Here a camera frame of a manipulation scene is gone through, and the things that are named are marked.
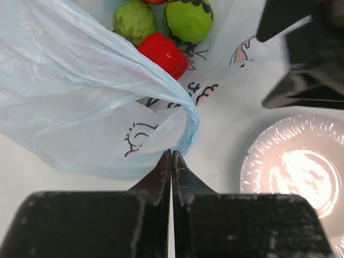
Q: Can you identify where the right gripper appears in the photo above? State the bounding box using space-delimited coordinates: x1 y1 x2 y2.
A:
256 1 343 110

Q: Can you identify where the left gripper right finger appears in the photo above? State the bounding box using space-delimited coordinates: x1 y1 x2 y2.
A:
171 151 334 257

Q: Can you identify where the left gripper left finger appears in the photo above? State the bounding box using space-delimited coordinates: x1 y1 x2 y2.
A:
1 150 172 257

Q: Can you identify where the green watermelon toy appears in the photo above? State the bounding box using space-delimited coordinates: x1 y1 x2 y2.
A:
162 0 214 45

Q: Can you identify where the light blue plastic bag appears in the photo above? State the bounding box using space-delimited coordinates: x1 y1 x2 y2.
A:
0 0 312 181

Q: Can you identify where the red bell pepper toy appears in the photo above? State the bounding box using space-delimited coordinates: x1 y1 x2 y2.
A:
138 32 189 80

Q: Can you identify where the orange red tomato toy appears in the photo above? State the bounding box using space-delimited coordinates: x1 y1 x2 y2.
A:
144 0 167 5

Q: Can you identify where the white paper plate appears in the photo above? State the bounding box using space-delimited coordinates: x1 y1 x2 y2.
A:
240 114 343 257

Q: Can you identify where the green custard apple toy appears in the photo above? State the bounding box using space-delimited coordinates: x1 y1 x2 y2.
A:
112 1 157 47

